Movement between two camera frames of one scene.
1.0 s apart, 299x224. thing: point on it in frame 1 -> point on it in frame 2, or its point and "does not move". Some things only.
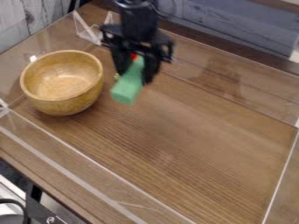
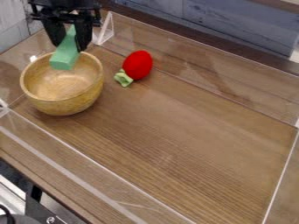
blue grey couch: [261, 24] does not move
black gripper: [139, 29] -> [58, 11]
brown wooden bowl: [61, 81] does not move
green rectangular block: [127, 87] -> [66, 56]
